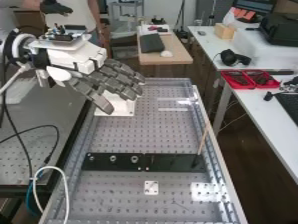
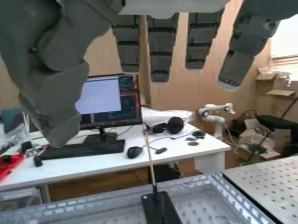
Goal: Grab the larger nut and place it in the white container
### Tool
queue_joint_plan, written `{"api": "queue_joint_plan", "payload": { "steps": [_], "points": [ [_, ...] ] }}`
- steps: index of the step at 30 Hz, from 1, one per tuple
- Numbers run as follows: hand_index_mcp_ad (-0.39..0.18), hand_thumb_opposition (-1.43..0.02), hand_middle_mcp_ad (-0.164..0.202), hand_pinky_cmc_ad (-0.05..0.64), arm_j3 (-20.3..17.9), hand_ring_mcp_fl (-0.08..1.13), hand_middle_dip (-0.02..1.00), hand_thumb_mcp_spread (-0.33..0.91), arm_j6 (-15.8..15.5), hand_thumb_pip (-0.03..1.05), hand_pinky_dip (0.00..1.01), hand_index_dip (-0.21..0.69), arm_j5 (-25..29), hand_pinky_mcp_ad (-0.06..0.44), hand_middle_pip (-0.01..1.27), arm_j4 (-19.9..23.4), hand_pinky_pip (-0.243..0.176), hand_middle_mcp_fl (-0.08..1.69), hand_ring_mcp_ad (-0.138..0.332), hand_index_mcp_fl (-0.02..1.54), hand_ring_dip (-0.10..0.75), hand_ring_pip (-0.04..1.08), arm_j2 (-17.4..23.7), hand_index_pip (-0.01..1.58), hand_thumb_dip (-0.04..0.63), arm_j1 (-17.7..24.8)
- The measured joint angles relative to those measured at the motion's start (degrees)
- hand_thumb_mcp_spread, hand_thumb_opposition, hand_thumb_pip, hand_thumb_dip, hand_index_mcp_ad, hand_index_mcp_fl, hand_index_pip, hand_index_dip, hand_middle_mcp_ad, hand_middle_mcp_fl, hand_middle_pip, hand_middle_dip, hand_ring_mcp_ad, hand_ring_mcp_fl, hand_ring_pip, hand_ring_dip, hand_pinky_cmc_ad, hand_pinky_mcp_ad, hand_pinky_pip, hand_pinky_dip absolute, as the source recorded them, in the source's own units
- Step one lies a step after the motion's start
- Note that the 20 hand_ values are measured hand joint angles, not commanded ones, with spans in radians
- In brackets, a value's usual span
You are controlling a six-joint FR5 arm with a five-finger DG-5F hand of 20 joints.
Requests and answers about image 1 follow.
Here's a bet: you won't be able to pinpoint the wooden desk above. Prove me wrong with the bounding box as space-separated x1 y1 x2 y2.
135 24 195 78

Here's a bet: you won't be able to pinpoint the blue cable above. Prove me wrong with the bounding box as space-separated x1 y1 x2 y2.
24 179 38 217

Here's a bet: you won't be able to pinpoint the black cable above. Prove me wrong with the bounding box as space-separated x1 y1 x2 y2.
0 58 61 169

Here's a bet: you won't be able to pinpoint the computer screen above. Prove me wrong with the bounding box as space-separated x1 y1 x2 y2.
231 0 276 15

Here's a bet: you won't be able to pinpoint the small white square plate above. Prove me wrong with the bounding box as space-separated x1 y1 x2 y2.
142 180 161 196

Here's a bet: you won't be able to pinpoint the white cable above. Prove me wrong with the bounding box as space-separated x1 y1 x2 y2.
32 165 71 224
0 63 33 95

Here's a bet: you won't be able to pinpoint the small white box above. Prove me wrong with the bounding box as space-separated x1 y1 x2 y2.
93 92 137 118

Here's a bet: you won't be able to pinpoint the white desk with headphones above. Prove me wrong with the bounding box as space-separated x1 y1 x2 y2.
186 23 298 128

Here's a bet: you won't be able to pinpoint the red tray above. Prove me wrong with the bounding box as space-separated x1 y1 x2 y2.
243 69 282 89
219 70 258 90

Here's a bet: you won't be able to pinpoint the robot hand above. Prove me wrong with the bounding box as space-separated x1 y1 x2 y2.
30 23 147 116

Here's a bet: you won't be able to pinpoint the black bag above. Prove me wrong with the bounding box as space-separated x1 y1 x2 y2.
258 12 298 47

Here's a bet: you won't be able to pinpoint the thin stick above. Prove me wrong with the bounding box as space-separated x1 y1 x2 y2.
191 115 215 167

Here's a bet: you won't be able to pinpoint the clear box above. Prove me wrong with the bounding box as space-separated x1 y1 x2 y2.
38 77 248 224

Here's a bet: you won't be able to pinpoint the black plate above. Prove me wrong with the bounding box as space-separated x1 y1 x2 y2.
81 152 208 174

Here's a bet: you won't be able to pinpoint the black headphones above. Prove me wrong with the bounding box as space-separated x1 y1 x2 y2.
218 48 252 67

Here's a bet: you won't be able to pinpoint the black flat case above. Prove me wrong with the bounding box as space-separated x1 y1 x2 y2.
138 32 166 54

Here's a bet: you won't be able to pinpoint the wooden block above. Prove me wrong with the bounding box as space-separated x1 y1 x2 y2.
212 22 236 41

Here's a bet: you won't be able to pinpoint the black keyboard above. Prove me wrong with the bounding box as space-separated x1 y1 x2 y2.
270 91 298 127

